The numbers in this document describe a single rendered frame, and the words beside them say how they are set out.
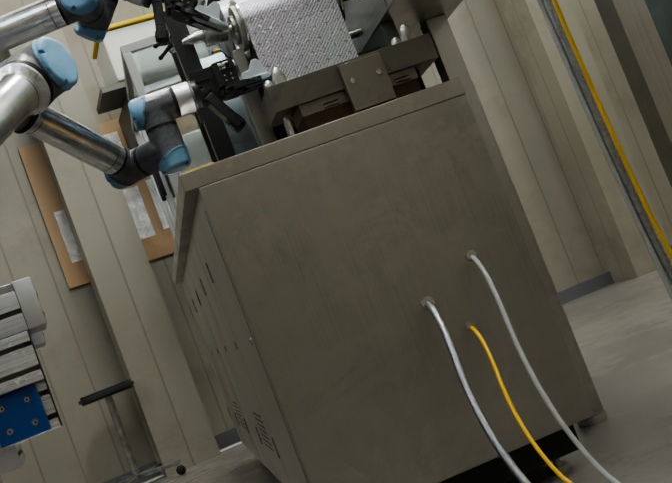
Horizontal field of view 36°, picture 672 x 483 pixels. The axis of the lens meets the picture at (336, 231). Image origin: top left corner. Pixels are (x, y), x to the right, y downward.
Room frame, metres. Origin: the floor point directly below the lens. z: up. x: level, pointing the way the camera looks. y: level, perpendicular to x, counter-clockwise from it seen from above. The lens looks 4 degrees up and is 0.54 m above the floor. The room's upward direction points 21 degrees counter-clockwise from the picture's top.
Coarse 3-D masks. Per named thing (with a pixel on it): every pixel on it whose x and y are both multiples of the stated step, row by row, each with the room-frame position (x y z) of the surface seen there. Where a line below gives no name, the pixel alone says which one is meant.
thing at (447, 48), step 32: (608, 0) 1.79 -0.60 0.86; (640, 0) 1.79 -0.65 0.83; (448, 32) 2.67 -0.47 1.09; (608, 32) 1.83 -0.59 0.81; (640, 32) 1.78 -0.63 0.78; (448, 64) 2.66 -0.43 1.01; (640, 64) 1.78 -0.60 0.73; (640, 96) 1.81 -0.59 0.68; (480, 128) 2.66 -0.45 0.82; (512, 192) 2.67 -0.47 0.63; (544, 288) 2.66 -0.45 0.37; (576, 352) 2.67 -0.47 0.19
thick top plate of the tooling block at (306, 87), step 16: (384, 48) 2.29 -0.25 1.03; (400, 48) 2.29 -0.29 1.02; (416, 48) 2.30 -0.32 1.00; (432, 48) 2.31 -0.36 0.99; (336, 64) 2.26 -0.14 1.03; (384, 64) 2.29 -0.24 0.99; (400, 64) 2.29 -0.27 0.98; (416, 64) 2.30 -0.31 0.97; (288, 80) 2.24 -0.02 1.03; (304, 80) 2.25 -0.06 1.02; (320, 80) 2.26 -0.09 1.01; (336, 80) 2.26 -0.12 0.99; (272, 96) 2.23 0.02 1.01; (288, 96) 2.24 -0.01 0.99; (304, 96) 2.25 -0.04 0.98; (320, 96) 2.25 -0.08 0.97; (272, 112) 2.27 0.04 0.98; (288, 112) 2.28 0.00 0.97
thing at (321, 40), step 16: (320, 16) 2.47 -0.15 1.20; (336, 16) 2.48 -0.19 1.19; (272, 32) 2.44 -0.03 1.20; (288, 32) 2.45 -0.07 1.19; (304, 32) 2.46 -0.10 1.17; (320, 32) 2.47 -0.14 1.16; (336, 32) 2.47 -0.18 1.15; (256, 48) 2.43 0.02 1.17; (272, 48) 2.44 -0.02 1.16; (288, 48) 2.45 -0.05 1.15; (304, 48) 2.46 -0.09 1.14; (320, 48) 2.46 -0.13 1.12; (336, 48) 2.47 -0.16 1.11; (352, 48) 2.48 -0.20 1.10; (272, 64) 2.44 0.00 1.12; (288, 64) 2.45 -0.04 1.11; (304, 64) 2.45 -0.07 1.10; (320, 64) 2.46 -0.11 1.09
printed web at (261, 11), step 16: (224, 0) 2.70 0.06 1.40; (240, 0) 2.69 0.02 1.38; (256, 0) 2.46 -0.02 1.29; (272, 0) 2.46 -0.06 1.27; (288, 0) 2.46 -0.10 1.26; (304, 0) 2.46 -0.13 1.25; (320, 0) 2.47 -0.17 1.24; (224, 16) 2.67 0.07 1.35; (256, 16) 2.44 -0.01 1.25; (272, 16) 2.45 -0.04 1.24; (288, 16) 2.45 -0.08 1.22; (304, 16) 2.46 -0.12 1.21; (256, 32) 2.44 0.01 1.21
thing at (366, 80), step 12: (360, 60) 2.25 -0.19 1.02; (372, 60) 2.26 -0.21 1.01; (348, 72) 2.25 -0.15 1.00; (360, 72) 2.25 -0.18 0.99; (372, 72) 2.26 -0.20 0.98; (384, 72) 2.26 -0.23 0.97; (348, 84) 2.25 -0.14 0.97; (360, 84) 2.25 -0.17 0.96; (372, 84) 2.26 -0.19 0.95; (384, 84) 2.26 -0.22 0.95; (348, 96) 2.26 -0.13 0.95; (360, 96) 2.25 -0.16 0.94; (372, 96) 2.25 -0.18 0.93; (384, 96) 2.26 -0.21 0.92; (360, 108) 2.25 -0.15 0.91
